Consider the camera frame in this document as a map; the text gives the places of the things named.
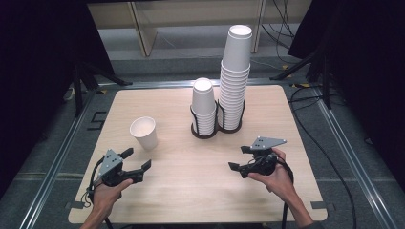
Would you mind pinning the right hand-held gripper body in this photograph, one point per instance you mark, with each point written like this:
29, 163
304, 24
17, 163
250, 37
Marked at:
262, 165

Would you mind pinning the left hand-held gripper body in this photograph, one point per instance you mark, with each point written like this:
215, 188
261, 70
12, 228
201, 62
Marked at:
110, 163

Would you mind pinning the white paper cup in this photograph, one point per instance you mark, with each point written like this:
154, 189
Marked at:
145, 136

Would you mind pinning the black double cup holder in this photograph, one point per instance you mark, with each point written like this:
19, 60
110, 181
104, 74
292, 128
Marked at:
203, 136

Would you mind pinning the short white cup stack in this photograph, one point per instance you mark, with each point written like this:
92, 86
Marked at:
203, 98

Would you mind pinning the tall white cup stack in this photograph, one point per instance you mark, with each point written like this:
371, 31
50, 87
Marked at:
236, 63

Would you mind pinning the person's right hand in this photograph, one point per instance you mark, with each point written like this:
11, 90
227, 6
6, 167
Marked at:
280, 181

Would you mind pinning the person's left hand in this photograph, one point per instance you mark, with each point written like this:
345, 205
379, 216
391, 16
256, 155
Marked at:
106, 197

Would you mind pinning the black metal stand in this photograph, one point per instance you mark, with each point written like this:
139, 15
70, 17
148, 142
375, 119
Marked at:
325, 86
77, 92

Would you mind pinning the yellow tape strip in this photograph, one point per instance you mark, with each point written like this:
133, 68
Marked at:
302, 85

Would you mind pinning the black curtain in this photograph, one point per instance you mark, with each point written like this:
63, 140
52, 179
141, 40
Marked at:
366, 63
38, 79

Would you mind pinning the light wooden shelf unit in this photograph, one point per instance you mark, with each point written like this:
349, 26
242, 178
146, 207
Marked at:
146, 35

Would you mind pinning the metal floor rail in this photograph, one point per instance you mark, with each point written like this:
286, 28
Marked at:
353, 159
159, 84
54, 171

